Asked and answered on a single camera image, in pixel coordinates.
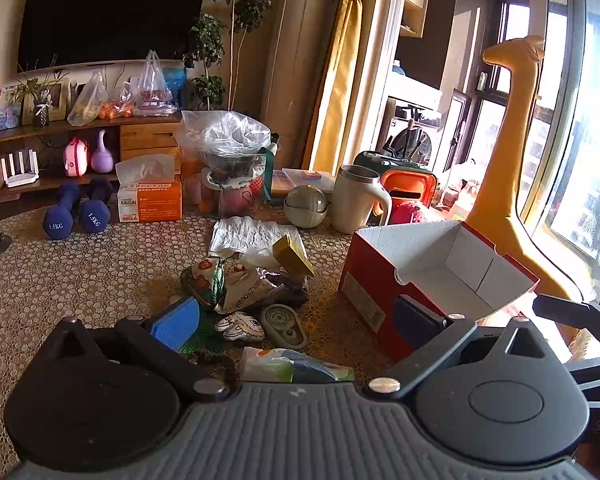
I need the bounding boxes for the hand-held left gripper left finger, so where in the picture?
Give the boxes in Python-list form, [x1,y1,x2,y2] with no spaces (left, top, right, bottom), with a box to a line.
[45,296,231,403]

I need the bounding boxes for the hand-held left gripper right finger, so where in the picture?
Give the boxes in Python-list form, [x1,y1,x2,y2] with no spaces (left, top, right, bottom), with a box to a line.
[367,294,563,400]

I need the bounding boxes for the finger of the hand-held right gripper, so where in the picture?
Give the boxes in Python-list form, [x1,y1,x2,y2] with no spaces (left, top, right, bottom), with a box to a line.
[532,294,600,355]
[567,352,600,404]

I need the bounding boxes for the green snack packet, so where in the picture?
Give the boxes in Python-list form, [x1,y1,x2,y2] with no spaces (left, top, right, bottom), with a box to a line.
[181,256,227,311]

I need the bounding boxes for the white patterned small toy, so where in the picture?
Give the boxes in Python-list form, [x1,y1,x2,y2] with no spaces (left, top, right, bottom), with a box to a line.
[215,311,266,343]

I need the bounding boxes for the red cardboard box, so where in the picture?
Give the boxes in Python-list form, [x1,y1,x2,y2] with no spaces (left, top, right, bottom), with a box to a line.
[338,219,542,362]

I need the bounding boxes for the silver foil snack packet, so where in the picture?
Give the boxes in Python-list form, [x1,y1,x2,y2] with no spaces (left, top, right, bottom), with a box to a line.
[214,266,281,315]

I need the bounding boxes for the grey oval case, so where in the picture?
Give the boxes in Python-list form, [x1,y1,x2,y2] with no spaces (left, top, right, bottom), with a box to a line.
[259,303,309,350]

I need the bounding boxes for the green tissue packet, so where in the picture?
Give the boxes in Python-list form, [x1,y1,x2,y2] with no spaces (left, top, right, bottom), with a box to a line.
[239,346,356,384]

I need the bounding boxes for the clear plastic wrap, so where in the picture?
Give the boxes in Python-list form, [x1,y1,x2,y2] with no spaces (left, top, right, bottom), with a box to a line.
[239,250,283,270]

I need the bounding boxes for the pink fuzzy item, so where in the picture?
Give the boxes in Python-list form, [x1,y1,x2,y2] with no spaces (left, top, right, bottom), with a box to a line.
[390,202,429,226]

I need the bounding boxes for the white crumpled sheet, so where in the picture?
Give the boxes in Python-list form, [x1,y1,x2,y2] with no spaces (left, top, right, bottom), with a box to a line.
[208,216,302,261]

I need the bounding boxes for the dark purple snack packet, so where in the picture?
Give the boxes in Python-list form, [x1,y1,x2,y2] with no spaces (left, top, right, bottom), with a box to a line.
[262,269,311,307]

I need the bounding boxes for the orange tissue box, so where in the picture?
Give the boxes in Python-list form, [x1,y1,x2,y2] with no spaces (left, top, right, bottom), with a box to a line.
[116,154,183,224]

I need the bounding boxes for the orange container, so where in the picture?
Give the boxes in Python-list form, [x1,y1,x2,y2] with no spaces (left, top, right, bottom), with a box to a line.
[380,168,439,211]

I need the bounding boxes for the small yellow box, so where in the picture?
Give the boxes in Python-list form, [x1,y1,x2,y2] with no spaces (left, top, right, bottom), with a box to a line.
[272,234,315,277]

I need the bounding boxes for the beige mug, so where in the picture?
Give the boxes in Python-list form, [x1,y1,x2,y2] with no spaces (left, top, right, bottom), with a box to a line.
[329,164,394,235]

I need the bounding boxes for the blue dumbbell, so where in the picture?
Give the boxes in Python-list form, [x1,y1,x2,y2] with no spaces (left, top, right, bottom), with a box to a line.
[77,177,114,234]
[42,180,81,241]

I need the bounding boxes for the round beige lidded bowl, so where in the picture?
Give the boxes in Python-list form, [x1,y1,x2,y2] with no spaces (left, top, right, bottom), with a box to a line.
[283,184,329,229]

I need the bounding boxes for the dark green case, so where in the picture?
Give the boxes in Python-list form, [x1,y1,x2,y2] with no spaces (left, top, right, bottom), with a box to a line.
[352,150,433,176]

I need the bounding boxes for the yellow giraffe toy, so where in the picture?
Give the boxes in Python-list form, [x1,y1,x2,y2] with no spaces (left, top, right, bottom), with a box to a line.
[466,35,597,302]

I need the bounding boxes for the clear organizer box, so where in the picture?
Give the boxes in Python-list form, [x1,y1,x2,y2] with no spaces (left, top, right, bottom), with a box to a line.
[270,168,339,198]

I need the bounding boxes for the washing machine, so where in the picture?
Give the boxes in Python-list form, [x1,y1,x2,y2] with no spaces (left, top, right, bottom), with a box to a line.
[381,96,444,168]

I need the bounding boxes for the wooden television cabinet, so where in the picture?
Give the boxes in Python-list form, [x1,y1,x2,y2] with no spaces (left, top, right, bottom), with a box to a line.
[0,110,183,201]

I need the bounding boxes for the clear plastic bag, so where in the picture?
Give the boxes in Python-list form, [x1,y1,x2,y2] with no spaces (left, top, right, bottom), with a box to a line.
[174,109,273,161]

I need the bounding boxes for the white router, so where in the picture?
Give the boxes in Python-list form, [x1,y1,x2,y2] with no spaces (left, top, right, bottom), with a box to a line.
[0,151,41,189]

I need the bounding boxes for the pile of oranges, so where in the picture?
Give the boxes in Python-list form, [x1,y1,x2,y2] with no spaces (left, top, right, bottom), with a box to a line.
[99,101,137,121]

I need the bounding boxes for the plastic bag of fruit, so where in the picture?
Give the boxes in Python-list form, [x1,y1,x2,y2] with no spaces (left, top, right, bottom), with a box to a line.
[67,70,109,127]

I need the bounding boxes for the red and white plastic bag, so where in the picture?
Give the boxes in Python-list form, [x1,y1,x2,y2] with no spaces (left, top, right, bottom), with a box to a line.
[136,50,177,117]

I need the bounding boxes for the blue packet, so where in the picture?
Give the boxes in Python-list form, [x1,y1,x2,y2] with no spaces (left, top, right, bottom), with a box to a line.
[162,66,189,109]

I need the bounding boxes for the plant in spotted vase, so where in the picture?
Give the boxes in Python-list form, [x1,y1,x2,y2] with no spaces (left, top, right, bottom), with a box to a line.
[15,55,68,128]

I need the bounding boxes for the yellow curtain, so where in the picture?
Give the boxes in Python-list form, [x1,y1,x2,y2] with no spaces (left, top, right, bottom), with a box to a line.
[302,0,381,173]

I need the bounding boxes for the white standing air conditioner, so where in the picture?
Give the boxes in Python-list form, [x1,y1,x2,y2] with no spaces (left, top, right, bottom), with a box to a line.
[259,0,342,143]

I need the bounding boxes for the black television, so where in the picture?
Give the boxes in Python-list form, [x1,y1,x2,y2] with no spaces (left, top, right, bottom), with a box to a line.
[17,0,211,68]

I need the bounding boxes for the wooden photo frame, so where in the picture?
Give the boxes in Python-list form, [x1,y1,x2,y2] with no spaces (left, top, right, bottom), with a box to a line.
[22,77,72,123]

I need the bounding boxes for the blue picture frame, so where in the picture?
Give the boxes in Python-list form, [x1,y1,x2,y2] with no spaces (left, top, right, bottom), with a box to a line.
[0,85,23,131]

